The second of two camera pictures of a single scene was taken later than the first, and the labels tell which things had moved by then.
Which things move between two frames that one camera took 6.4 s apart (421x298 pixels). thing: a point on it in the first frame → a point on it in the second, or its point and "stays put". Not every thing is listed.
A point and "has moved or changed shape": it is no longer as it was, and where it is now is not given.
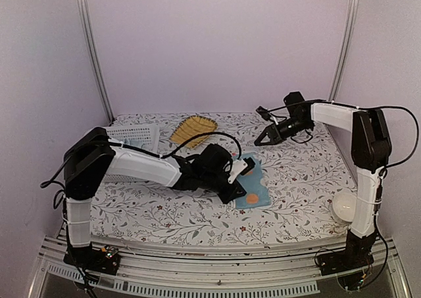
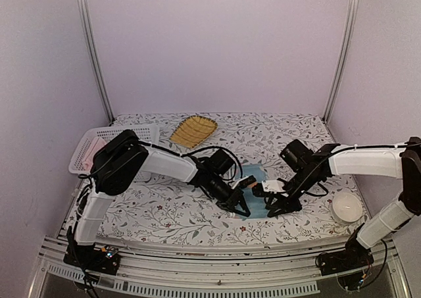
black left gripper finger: [231, 192] → [239, 205]
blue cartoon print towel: [256, 194] has moved or changed shape
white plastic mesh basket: [148, 133] stays put
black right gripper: [275, 135] → [289, 206]
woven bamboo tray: [191, 127] stays put
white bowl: [344, 205] stays put
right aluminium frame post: [345, 41] stays put
